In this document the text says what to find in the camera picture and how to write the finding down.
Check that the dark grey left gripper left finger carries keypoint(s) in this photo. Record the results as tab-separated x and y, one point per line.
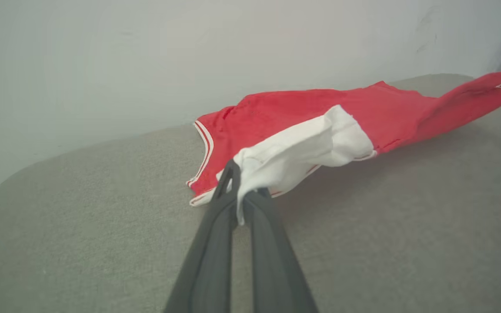
211	261

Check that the grey fabric sofa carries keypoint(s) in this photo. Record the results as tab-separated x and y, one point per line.
407	217

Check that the red and white basketball jersey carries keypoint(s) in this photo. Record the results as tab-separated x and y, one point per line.
298	113

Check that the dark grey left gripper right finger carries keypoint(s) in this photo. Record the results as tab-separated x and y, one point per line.
276	269

